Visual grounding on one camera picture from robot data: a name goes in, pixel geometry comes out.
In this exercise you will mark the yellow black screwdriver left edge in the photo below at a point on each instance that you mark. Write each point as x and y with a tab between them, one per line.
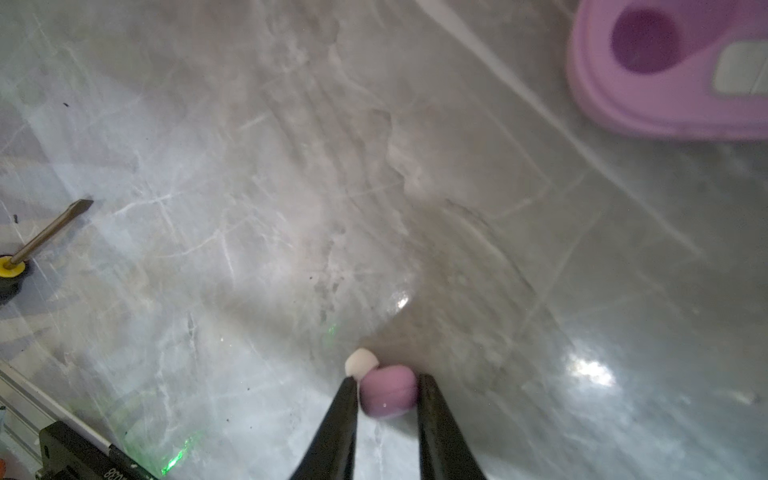
16	268

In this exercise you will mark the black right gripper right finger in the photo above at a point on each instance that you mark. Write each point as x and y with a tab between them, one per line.
443	451

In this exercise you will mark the purple earbud charging case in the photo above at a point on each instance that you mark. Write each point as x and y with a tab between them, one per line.
692	70

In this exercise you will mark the purple earbud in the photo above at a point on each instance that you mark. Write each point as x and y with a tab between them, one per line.
384	391

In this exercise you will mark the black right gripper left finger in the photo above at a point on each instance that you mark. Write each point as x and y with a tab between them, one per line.
331	453

